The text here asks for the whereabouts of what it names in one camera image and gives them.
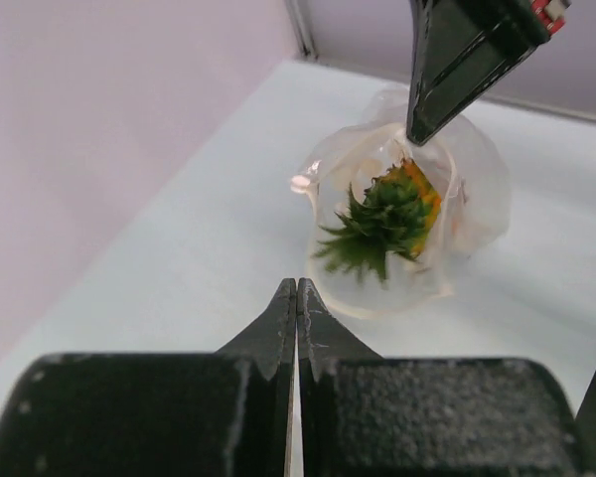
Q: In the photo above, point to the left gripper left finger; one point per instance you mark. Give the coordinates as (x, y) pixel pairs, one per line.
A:
(225, 413)

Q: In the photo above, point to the left aluminium frame post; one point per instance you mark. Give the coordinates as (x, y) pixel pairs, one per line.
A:
(300, 19)

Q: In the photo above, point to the clear zip top bag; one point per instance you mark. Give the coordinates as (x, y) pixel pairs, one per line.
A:
(462, 164)

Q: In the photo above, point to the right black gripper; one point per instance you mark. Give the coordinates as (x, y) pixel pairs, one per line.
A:
(462, 48)

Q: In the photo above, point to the toy pineapple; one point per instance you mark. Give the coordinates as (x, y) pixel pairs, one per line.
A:
(394, 218)

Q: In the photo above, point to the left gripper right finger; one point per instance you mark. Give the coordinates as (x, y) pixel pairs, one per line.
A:
(367, 415)

